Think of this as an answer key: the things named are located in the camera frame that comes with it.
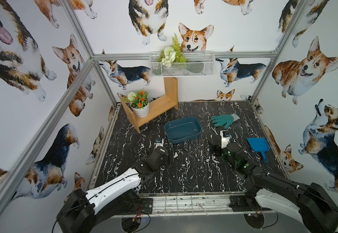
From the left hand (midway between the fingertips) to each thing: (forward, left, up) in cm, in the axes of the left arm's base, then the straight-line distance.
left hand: (165, 149), depth 84 cm
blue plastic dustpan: (+6, -61, -8) cm, 62 cm away
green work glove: (+28, -45, -10) cm, 54 cm away
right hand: (+5, -31, +5) cm, 32 cm away
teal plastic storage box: (+21, -8, -11) cm, 25 cm away
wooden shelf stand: (+42, -3, +8) cm, 43 cm away
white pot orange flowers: (+27, +17, +11) cm, 34 cm away
